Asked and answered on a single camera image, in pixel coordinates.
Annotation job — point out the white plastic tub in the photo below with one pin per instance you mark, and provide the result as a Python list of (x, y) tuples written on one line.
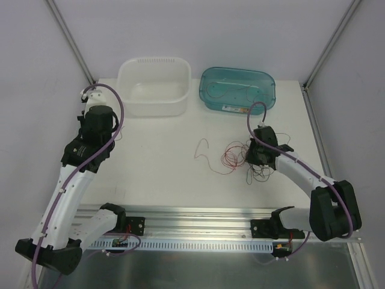
[(154, 86)]

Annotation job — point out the aluminium frame post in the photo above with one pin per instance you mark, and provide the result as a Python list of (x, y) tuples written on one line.
[(65, 31), (332, 42)]

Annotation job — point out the white slotted cable duct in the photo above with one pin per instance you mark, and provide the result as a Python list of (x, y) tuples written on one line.
[(249, 246)]

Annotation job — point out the teal transparent plastic bin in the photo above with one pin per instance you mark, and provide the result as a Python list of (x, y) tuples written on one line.
[(236, 88)]

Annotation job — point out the aluminium mounting rail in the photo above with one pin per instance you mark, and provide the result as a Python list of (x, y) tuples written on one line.
[(197, 223)]

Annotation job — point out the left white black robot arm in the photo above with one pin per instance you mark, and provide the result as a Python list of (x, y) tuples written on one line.
[(55, 244)]

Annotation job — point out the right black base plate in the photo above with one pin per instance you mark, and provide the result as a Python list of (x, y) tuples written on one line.
[(266, 228)]

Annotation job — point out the left aluminium frame post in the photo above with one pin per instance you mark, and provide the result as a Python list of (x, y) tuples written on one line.
[(65, 31)]

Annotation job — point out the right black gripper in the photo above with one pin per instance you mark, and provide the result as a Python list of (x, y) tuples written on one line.
[(257, 156)]

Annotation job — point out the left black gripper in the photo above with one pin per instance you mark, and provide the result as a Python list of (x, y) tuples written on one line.
[(83, 119)]

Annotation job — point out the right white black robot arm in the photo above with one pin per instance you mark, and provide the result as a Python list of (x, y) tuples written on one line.
[(333, 210)]

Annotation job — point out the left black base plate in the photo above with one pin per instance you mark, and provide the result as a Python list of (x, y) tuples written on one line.
[(135, 225)]

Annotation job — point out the right aluminium frame post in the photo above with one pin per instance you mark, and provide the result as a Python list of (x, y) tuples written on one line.
[(332, 42)]

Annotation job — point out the label sticker on bin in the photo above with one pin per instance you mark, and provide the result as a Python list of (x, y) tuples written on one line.
[(241, 110)]

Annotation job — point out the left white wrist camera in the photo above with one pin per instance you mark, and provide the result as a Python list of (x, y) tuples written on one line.
[(92, 98)]

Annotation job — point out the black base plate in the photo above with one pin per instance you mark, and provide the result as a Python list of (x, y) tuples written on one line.
[(135, 225), (266, 228)]

